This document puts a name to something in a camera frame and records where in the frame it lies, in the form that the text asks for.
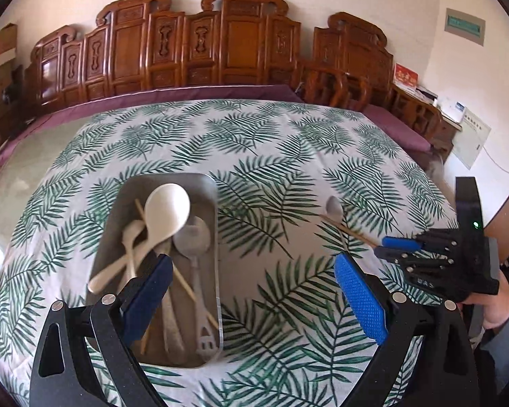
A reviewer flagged white box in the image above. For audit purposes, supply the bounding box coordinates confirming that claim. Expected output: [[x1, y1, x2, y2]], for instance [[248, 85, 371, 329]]
[[436, 97, 467, 121]]

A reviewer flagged small white spoon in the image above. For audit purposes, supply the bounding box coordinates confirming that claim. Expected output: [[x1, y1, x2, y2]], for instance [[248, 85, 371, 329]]
[[122, 219, 149, 283]]

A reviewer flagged purple cushion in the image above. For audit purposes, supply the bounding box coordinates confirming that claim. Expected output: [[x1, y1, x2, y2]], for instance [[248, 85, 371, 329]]
[[0, 84, 431, 170]]

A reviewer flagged small grey spoon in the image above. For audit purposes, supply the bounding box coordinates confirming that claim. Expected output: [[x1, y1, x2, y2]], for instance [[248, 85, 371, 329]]
[[325, 196, 351, 249]]

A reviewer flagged grey-green seat mat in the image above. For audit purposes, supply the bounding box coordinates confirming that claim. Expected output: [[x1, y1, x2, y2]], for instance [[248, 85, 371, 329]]
[[0, 127, 90, 272]]

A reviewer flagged white wall board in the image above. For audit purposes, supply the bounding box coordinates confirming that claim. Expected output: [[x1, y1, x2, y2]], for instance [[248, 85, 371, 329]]
[[458, 108, 492, 170]]

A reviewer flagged wooden chopstick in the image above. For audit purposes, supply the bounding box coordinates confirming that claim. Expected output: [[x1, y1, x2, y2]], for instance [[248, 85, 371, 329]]
[[319, 215, 382, 247], [135, 198, 220, 330]]

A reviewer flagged person's right forearm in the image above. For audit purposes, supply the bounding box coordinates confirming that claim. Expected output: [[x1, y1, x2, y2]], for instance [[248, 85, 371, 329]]
[[477, 301, 509, 396]]

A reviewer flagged cardboard box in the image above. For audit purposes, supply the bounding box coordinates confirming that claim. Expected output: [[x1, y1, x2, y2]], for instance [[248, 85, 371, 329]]
[[0, 23, 18, 58], [0, 60, 17, 94]]

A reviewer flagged grey wall panel box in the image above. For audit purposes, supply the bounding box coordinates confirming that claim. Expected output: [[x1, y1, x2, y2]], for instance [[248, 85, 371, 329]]
[[443, 7, 487, 47]]

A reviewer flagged person's right hand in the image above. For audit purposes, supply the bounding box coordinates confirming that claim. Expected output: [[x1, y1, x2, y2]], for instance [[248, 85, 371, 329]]
[[462, 277, 509, 331]]

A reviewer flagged red card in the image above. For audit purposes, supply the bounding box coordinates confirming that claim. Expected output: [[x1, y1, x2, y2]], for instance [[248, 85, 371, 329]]
[[392, 63, 420, 92]]

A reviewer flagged carved wooden chair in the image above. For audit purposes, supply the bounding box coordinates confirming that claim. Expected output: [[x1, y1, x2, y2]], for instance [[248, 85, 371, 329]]
[[365, 85, 445, 146], [295, 59, 371, 110]]

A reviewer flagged metal tray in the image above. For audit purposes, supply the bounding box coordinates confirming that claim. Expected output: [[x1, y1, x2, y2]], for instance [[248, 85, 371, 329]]
[[85, 173, 223, 367]]

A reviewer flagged leaf print tablecloth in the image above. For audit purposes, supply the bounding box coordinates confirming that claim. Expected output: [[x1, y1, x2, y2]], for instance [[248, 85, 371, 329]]
[[0, 99, 463, 407]]

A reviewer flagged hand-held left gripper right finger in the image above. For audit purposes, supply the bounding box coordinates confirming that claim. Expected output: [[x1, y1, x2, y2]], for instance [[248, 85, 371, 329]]
[[334, 252, 480, 407]]

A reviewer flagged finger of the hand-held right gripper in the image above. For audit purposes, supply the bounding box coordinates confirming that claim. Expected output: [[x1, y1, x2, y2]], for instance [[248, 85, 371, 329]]
[[374, 248, 466, 294], [382, 227, 464, 256]]

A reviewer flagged large grey spoon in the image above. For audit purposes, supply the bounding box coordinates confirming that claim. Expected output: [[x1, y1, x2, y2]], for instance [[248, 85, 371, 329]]
[[172, 216, 213, 264]]

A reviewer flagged large white spoon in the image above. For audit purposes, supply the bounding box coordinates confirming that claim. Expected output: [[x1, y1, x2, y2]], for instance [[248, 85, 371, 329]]
[[88, 183, 191, 294]]

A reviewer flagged white cable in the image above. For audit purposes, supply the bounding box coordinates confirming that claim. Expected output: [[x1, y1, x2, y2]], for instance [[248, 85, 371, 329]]
[[479, 144, 509, 176]]

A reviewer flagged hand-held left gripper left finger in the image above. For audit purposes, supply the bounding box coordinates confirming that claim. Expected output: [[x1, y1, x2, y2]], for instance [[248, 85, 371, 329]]
[[29, 253, 174, 407]]

